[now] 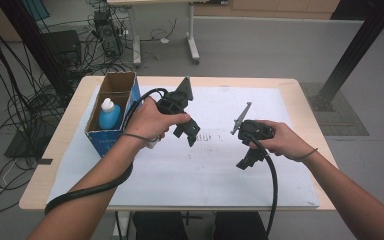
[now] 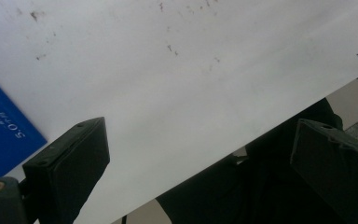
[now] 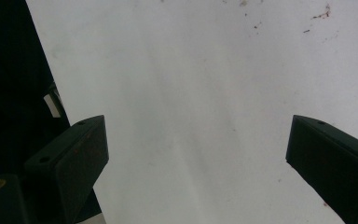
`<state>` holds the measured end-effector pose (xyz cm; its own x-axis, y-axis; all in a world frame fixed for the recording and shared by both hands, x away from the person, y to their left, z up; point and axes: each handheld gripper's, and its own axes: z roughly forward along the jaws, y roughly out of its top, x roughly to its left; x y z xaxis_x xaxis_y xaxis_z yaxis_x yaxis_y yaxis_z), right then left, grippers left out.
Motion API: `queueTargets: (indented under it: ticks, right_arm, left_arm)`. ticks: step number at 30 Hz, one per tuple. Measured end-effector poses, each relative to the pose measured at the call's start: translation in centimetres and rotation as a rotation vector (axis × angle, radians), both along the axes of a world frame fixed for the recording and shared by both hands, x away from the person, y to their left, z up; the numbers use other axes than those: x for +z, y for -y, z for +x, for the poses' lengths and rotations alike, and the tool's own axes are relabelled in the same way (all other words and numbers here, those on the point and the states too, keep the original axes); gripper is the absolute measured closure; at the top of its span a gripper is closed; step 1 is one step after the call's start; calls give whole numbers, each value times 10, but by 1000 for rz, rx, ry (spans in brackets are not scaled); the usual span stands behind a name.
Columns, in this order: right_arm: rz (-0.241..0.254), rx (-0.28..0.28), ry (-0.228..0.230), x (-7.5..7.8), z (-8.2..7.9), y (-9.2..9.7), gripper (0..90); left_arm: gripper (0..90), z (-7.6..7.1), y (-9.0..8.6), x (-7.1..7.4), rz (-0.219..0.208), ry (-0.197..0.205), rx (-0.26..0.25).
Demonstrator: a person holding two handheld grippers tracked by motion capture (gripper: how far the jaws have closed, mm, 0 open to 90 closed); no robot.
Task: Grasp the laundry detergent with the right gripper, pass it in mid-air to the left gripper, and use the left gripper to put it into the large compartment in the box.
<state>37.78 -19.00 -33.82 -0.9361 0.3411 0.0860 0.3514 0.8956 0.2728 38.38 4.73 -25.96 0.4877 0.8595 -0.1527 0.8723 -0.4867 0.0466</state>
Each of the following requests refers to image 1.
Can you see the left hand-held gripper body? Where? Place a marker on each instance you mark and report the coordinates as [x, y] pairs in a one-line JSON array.
[[173, 101]]

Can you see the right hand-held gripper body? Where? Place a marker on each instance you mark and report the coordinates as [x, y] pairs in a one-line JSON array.
[[255, 130]]

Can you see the blue bottle with white cap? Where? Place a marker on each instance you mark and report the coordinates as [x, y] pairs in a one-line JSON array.
[[109, 118]]

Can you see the blue cardboard box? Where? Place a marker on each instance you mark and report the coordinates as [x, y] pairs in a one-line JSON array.
[[106, 145]]

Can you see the person's left hand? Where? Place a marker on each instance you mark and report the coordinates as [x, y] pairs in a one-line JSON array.
[[150, 123]]

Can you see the person's right hand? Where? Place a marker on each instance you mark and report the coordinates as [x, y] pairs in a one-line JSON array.
[[286, 141]]

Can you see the white table mat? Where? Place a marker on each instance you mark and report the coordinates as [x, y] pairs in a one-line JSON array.
[[196, 186]]

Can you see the person's right leg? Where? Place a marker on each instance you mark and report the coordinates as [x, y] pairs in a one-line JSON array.
[[240, 228]]

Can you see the person's leg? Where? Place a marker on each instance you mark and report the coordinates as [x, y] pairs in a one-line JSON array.
[[160, 228], [240, 228]]

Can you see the white desk with legs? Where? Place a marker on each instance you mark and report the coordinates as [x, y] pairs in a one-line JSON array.
[[193, 36]]

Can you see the grey floor mat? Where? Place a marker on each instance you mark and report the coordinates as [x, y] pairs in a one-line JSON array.
[[346, 116]]

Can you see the black computer tower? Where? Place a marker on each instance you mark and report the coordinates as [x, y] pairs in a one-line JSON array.
[[108, 35]]

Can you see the person's left leg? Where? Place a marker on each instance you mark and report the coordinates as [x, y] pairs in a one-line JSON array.
[[160, 228]]

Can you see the white table leg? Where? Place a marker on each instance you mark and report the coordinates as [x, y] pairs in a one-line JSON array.
[[121, 225]]

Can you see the black equipment box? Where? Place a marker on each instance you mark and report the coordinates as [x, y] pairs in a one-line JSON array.
[[63, 46]]

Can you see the light wooden cabinet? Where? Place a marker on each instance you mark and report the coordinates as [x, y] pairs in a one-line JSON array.
[[280, 6]]

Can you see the black tape strip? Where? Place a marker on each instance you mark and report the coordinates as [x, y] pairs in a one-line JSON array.
[[45, 161]]

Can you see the black metal stand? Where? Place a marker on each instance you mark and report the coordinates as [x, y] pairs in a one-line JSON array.
[[30, 43]]

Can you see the dark floor plate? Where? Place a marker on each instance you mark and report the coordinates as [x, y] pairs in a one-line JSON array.
[[20, 146]]

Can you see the black metal frame post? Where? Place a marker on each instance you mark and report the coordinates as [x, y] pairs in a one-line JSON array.
[[356, 50]]

